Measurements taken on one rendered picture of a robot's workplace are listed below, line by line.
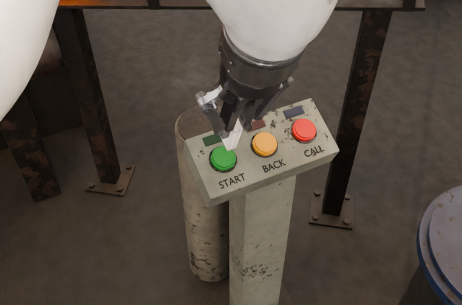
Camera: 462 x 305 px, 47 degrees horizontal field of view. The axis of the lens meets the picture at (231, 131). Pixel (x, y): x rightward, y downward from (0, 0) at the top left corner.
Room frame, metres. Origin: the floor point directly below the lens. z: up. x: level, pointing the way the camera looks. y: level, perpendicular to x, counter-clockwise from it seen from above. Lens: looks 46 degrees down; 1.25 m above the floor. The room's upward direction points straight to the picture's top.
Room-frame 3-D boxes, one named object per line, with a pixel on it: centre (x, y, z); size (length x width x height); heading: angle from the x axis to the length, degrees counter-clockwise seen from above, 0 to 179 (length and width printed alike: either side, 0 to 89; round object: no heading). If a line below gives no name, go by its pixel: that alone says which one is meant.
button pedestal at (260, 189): (0.59, -0.05, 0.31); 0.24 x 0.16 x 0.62; 115
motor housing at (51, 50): (0.98, 0.52, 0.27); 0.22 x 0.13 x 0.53; 115
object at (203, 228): (0.72, 0.05, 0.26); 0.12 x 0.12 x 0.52
